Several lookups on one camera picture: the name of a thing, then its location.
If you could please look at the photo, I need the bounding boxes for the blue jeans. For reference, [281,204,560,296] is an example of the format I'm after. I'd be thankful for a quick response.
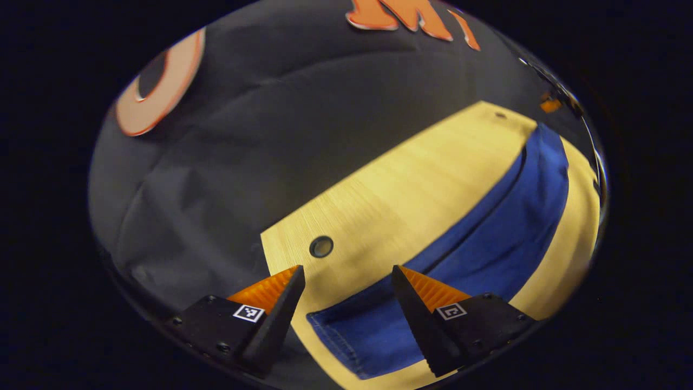
[306,123,571,380]

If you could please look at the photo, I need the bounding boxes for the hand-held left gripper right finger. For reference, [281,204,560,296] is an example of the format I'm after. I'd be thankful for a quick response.
[391,264,538,378]

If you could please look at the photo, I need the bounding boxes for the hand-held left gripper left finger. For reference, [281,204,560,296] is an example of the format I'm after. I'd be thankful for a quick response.
[167,265,306,379]

